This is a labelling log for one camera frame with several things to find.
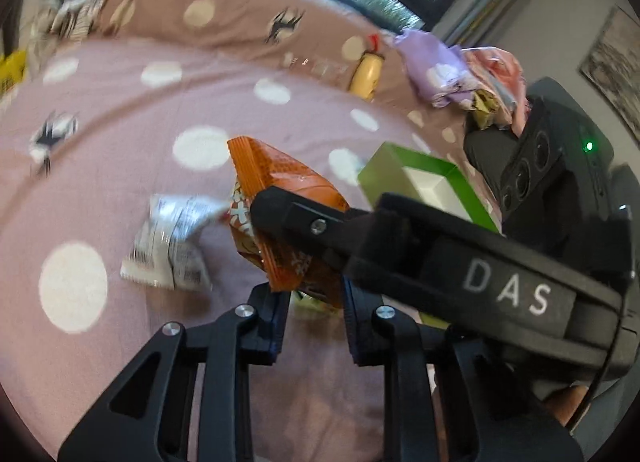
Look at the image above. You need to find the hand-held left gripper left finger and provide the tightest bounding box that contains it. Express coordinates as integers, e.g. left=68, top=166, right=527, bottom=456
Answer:
left=57, top=283, right=292, bottom=462

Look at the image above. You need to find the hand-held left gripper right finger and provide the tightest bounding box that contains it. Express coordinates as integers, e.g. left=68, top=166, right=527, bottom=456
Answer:
left=342, top=277, right=584, bottom=462

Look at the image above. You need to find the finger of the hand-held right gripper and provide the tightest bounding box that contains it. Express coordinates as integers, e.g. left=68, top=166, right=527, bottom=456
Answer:
left=250, top=186, right=418, bottom=275

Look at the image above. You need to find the orange snack packet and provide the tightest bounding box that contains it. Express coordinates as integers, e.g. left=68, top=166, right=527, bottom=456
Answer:
left=226, top=136, right=352, bottom=311

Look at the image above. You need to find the green cardboard box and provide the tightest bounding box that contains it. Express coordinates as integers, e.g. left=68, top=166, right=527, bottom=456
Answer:
left=357, top=141, right=502, bottom=236

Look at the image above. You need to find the white peanut snack packet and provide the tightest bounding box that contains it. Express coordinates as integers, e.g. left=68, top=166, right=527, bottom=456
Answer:
left=120, top=193, right=227, bottom=293

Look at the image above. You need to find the clear plastic bottle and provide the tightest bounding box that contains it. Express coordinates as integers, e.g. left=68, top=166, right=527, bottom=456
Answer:
left=281, top=53, right=352, bottom=88

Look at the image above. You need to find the crumpled yellow-green packet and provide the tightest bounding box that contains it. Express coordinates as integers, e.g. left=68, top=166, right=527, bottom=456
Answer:
left=469, top=90, right=502, bottom=131

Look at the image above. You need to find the purple printed cloth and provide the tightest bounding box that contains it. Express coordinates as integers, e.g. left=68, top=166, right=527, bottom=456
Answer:
left=394, top=28, right=482, bottom=108

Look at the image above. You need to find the pink floral cloth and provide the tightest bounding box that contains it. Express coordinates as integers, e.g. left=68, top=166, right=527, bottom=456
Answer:
left=461, top=44, right=529, bottom=129

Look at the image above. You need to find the brown polka dot pillow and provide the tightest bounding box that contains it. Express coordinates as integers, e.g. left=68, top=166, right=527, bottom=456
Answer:
left=29, top=0, right=403, bottom=70

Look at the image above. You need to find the striped clothing pile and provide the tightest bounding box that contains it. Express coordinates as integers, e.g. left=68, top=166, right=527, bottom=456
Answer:
left=26, top=0, right=107, bottom=43

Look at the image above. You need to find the yellow red packet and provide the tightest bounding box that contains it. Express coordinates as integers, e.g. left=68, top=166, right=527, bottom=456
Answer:
left=0, top=50, right=29, bottom=96

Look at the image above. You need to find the yellow bottle with red strap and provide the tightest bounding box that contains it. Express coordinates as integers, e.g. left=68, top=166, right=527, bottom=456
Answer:
left=347, top=34, right=387, bottom=102

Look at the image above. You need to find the framed wall picture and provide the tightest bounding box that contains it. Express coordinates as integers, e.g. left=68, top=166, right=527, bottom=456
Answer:
left=579, top=6, right=640, bottom=141

